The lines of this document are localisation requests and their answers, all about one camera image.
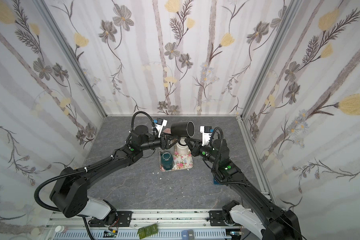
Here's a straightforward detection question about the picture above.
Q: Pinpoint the white mug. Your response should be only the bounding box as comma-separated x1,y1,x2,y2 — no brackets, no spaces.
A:
175,138,189,155

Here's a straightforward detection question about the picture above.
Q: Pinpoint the black mug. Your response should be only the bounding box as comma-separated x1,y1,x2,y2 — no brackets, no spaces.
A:
171,121,195,138

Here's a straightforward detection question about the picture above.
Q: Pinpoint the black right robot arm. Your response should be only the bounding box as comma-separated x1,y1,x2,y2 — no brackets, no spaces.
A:
185,127,304,240

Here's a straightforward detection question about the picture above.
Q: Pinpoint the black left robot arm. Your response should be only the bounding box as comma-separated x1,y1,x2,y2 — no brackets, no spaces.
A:
34,117,195,220

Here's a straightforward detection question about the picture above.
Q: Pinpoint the pink mug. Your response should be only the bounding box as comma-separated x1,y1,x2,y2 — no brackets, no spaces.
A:
163,128,171,134

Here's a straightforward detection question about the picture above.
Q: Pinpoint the dark green mug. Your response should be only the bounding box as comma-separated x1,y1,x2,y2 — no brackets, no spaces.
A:
161,152,174,171

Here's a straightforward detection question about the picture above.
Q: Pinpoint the floral serving tray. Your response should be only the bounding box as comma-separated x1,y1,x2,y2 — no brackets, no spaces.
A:
159,150,194,172

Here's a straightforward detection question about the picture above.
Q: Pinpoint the blue grey connector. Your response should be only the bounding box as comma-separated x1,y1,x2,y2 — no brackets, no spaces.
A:
181,230,195,240

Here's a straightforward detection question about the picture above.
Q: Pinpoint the green circuit board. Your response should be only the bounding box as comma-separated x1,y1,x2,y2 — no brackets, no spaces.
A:
138,224,159,240

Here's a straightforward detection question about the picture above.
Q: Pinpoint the white round cap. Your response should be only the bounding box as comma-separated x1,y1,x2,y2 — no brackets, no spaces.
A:
55,225,68,234

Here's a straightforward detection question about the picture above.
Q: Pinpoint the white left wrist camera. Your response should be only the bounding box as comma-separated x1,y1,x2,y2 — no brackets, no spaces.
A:
153,118,168,138

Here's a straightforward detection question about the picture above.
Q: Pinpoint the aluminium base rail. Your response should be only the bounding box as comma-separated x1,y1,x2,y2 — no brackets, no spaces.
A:
41,210,260,240

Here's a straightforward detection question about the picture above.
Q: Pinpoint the black corrugated cable conduit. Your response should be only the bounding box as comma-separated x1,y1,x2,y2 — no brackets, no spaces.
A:
33,166,115,212

